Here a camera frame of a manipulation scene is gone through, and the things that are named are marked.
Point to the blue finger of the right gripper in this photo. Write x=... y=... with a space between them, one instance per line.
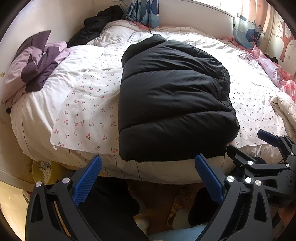
x=269 y=138

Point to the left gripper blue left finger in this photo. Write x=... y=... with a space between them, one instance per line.
x=84 y=179

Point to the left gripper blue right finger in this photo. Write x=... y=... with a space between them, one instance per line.
x=212 y=178

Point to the black puffer jacket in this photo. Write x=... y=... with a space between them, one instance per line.
x=173 y=103

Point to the purple and lilac clothes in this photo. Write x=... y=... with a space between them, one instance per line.
x=32 y=65

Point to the cream quilted comforter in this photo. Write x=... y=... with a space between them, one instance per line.
x=284 y=106

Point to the pink floral pillow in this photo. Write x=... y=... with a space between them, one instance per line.
x=281 y=79

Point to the cherry print bed sheet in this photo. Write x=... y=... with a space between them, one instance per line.
x=88 y=118

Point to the blue cartoon curtain left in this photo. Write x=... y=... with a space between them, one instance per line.
x=145 y=12

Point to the black garment by wall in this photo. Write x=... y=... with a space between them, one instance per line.
x=94 y=26

